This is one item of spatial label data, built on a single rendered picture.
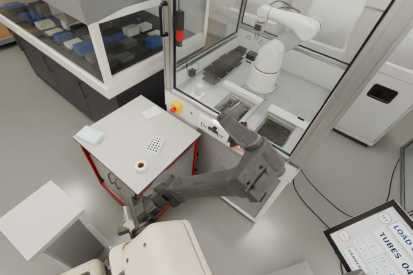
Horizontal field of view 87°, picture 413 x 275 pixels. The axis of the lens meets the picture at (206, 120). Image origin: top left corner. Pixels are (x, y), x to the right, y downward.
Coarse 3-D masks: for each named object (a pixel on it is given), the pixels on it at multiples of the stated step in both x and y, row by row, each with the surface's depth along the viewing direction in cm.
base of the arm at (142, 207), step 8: (128, 200) 74; (136, 200) 76; (144, 200) 73; (136, 208) 72; (144, 208) 71; (152, 208) 70; (136, 216) 70; (144, 216) 70; (152, 216) 71; (136, 224) 69
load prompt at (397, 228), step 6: (396, 222) 83; (390, 228) 84; (396, 228) 83; (402, 228) 82; (396, 234) 82; (402, 234) 81; (408, 234) 80; (402, 240) 81; (408, 240) 80; (408, 246) 79; (408, 252) 79
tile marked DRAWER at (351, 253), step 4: (348, 248) 90; (352, 248) 89; (344, 252) 90; (348, 252) 90; (352, 252) 89; (356, 252) 88; (348, 256) 89; (352, 256) 88; (356, 256) 88; (348, 260) 89; (352, 260) 88; (356, 260) 87; (360, 260) 86; (352, 264) 88; (356, 264) 87; (360, 264) 86; (364, 264) 85; (356, 268) 86; (360, 268) 86; (364, 268) 85; (368, 272) 84
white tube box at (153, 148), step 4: (156, 136) 145; (152, 140) 145; (156, 140) 144; (160, 140) 144; (164, 140) 144; (148, 144) 140; (152, 144) 141; (156, 144) 141; (148, 148) 139; (152, 148) 139; (156, 148) 139; (160, 148) 141; (148, 152) 139; (152, 152) 137; (156, 152) 137; (156, 156) 139
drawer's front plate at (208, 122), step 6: (198, 120) 150; (204, 120) 145; (210, 120) 142; (204, 126) 149; (210, 126) 145; (216, 126) 141; (210, 132) 148; (222, 132) 140; (222, 138) 144; (228, 138) 140; (228, 144) 144
